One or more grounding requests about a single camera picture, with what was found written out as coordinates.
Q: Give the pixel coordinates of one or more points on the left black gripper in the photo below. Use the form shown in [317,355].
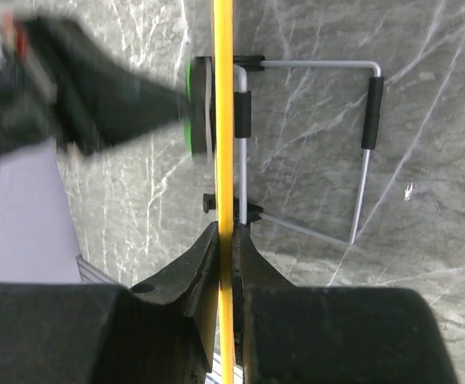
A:
[104,103]

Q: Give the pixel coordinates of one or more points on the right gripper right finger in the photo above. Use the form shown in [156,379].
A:
[315,334]

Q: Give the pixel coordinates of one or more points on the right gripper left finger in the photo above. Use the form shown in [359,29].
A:
[159,331]

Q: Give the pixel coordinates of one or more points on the green whiteboard eraser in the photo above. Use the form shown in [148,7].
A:
[199,124]

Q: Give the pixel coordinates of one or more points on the yellow framed whiteboard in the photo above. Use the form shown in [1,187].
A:
[223,28]

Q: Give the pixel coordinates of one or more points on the wire whiteboard stand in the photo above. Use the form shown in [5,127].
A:
[305,131]

